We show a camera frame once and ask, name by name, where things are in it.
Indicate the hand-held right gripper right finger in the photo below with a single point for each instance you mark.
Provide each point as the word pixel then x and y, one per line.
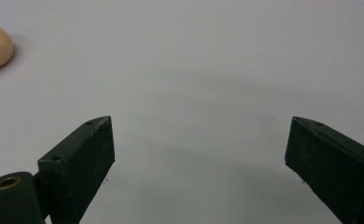
pixel 335 168

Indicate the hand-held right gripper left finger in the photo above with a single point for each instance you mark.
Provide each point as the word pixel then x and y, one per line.
pixel 77 168

